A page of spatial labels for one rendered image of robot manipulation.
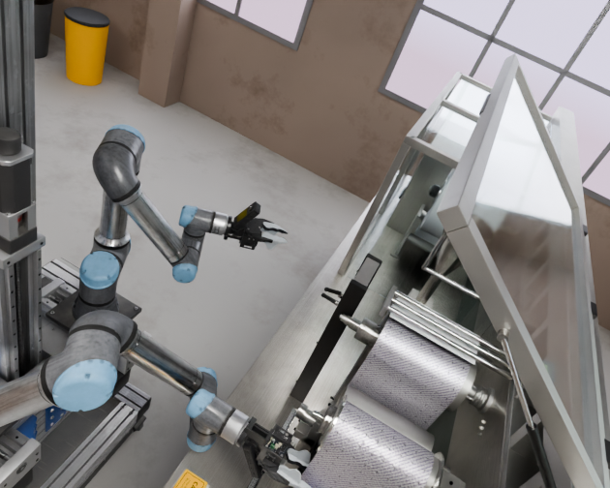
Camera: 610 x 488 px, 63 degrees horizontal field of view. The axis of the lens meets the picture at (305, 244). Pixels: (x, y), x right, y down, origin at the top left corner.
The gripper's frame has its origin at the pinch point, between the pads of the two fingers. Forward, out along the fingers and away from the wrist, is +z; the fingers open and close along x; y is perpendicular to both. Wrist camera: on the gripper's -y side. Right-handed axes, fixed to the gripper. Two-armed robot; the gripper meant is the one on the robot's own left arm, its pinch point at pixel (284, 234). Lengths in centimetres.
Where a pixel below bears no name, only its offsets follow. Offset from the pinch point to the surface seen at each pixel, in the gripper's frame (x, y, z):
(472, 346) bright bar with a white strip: 51, -29, 44
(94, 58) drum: -296, 139, -147
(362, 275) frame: 32.8, -25.0, 16.3
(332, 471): 78, -5, 14
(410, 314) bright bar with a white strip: 43, -26, 28
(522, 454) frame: 80, -34, 45
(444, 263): 11, -16, 51
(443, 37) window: -243, 4, 112
